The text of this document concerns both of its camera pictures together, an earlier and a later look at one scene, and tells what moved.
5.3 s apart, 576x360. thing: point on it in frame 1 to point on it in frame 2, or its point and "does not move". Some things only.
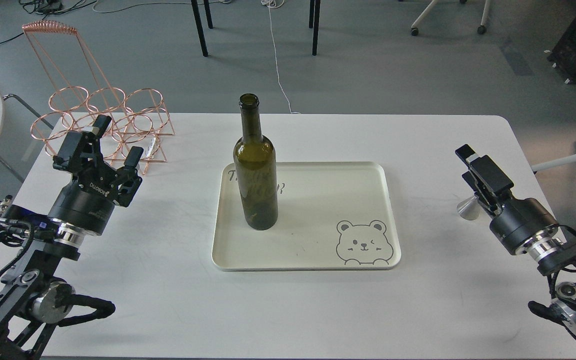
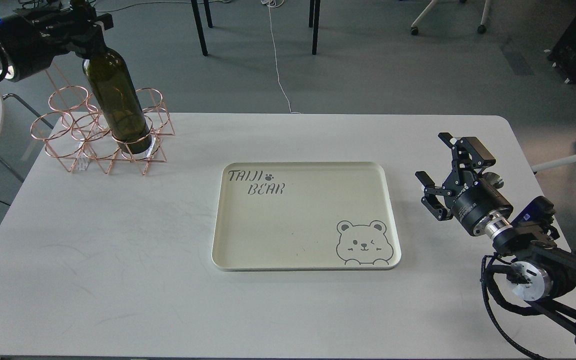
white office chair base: (481, 29) does not move
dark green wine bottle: (255, 161) to (119, 100)
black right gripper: (518, 219) to (472, 204)
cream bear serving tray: (331, 216) does not move
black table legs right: (316, 22) does not move
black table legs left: (199, 25) does not move
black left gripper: (88, 204) to (30, 38)
